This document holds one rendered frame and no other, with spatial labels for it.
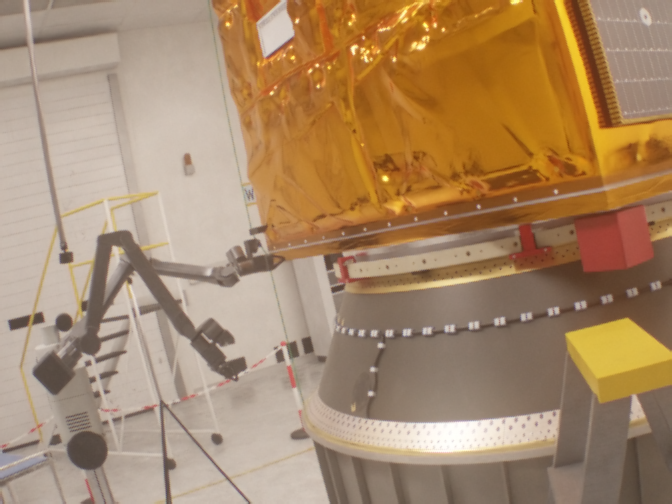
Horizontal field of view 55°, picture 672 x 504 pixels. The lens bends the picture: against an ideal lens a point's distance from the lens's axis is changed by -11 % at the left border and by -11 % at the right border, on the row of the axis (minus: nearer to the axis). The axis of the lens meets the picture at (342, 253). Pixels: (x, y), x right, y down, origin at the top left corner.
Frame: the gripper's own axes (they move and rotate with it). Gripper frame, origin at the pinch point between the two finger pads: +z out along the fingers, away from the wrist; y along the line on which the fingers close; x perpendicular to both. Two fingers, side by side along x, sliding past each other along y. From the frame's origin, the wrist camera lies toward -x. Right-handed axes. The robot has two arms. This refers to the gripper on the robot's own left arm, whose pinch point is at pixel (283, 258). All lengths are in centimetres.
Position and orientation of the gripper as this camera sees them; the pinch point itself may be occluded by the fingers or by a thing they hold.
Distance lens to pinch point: 291.6
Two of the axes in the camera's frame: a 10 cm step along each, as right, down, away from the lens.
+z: 8.4, -2.2, 4.9
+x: 2.3, 9.7, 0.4
